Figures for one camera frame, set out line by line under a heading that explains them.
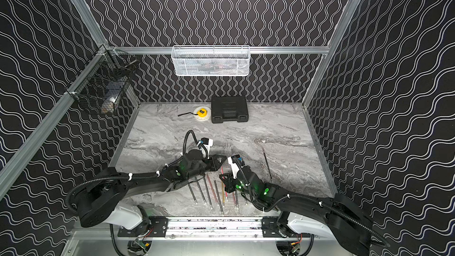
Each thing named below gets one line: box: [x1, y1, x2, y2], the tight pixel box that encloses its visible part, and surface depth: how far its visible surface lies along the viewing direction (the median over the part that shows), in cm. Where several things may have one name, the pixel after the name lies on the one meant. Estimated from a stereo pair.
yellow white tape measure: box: [177, 106, 212, 121], surface depth 115 cm
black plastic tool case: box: [210, 96, 249, 124], surface depth 112 cm
